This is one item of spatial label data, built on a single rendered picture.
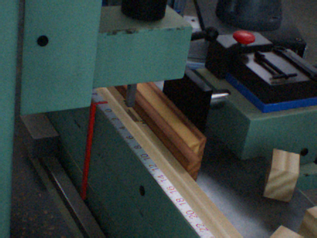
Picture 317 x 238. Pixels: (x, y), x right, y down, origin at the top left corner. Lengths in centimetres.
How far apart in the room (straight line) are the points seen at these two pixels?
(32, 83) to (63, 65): 3
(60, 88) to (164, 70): 15
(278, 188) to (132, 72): 22
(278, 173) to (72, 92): 26
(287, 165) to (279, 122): 8
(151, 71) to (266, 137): 18
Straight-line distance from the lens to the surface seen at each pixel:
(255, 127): 83
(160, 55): 76
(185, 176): 73
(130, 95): 80
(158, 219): 69
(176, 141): 76
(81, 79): 68
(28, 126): 94
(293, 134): 88
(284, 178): 78
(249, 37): 88
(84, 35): 66
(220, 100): 85
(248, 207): 77
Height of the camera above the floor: 136
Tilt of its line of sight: 31 degrees down
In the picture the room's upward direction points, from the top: 10 degrees clockwise
